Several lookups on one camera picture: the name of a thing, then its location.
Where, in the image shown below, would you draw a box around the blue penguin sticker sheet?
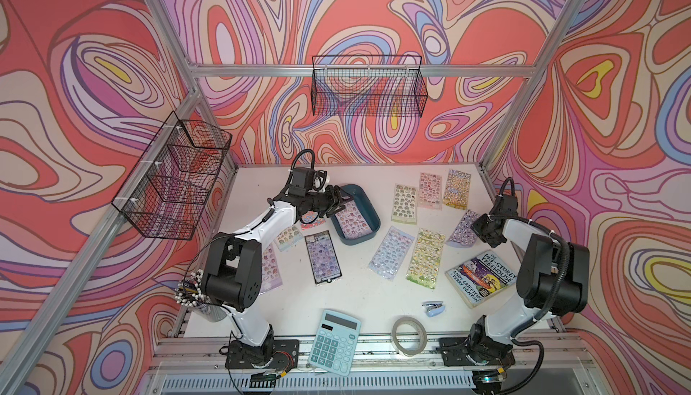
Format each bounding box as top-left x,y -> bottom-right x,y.
446,210 -> 480,248

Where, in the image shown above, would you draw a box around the green animal sticker sheet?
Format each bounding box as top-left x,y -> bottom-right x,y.
406,229 -> 446,290

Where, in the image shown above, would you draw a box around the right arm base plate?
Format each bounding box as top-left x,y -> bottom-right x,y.
435,337 -> 516,367

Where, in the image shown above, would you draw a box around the purple dark-edged sticker sheet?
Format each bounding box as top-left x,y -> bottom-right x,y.
305,231 -> 342,285

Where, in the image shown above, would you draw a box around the black wire basket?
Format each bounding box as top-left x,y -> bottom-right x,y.
111,112 -> 232,240
311,53 -> 428,118

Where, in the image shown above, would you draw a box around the panda sticker sheet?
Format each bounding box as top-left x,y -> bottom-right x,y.
443,169 -> 471,211

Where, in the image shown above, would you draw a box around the pink cat sticker sheet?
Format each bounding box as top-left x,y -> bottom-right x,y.
335,201 -> 372,239

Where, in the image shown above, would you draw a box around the mint green calculator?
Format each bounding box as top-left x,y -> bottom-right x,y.
308,310 -> 362,377

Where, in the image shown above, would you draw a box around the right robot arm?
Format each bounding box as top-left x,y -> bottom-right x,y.
466,213 -> 590,353

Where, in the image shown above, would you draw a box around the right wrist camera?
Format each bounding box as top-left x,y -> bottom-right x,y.
493,193 -> 518,217

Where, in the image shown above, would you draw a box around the cup of pencils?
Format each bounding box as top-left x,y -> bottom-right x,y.
174,269 -> 228,323

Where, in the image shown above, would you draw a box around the lilac bear sticker sheet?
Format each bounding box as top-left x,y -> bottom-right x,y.
260,244 -> 283,294

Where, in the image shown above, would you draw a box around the small blue stapler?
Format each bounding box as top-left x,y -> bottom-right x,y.
422,301 -> 446,318

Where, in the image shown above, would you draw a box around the back black wire basket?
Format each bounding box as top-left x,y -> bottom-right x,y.
311,53 -> 428,118

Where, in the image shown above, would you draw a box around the clear tape roll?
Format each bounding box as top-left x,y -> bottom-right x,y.
390,316 -> 428,357

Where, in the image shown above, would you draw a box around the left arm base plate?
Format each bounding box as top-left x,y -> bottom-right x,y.
219,338 -> 300,371

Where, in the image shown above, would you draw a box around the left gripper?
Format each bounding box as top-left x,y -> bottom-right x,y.
303,185 -> 354,219

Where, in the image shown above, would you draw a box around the white animal sticker sheet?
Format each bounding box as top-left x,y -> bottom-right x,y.
392,184 -> 417,225

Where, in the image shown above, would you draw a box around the red blue sticker sheet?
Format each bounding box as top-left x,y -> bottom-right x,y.
299,211 -> 326,230

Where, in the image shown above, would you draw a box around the book with yellow text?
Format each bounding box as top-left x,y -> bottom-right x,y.
446,251 -> 518,308

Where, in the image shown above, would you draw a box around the left black wire basket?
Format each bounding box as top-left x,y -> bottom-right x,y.
111,112 -> 232,240

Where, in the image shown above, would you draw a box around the teal storage box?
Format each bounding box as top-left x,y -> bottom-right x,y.
331,184 -> 381,246

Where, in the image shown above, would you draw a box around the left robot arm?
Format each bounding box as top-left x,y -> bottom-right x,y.
200,184 -> 353,347

